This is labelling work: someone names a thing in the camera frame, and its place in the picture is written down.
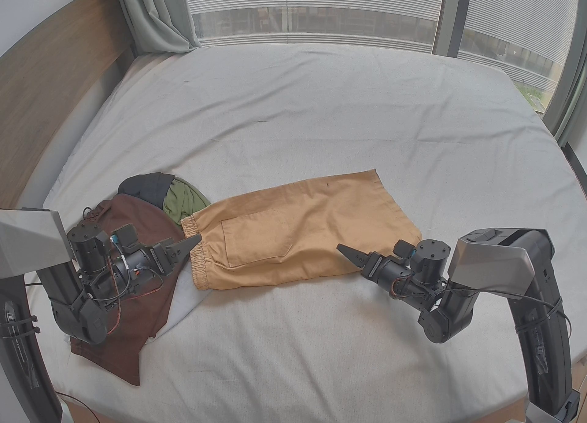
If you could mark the white garment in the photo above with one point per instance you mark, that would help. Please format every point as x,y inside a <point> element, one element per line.
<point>183,302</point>

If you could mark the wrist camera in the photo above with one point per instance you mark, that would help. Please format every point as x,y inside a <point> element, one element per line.
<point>404,249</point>
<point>126,237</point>

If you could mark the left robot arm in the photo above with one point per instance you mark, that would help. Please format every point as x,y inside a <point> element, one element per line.
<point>27,242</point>

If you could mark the window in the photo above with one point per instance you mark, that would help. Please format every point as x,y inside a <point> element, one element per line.
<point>451,4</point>

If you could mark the grey-green curtain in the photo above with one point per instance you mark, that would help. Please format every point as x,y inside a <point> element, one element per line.
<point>151,8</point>

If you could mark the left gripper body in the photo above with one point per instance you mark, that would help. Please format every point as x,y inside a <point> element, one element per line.
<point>142,265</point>

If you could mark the black garment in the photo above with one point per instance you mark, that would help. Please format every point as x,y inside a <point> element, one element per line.
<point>142,187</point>

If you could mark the bed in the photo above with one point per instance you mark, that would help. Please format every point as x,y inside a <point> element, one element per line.
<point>344,137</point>

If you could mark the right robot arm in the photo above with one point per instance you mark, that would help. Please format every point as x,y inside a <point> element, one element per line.
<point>486,260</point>

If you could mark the green garment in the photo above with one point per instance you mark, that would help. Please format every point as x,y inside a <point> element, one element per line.
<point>183,201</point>

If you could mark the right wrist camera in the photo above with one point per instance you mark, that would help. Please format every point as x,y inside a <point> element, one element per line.
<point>404,249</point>

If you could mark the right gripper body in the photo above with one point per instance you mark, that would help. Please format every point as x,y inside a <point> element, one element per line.
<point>387,274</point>

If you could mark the brown shorts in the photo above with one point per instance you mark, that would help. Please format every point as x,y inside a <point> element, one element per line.
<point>133,219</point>

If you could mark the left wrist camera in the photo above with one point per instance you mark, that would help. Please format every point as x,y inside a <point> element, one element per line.
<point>126,237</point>

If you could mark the tan shorts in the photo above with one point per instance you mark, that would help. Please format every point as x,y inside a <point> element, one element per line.
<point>298,228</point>

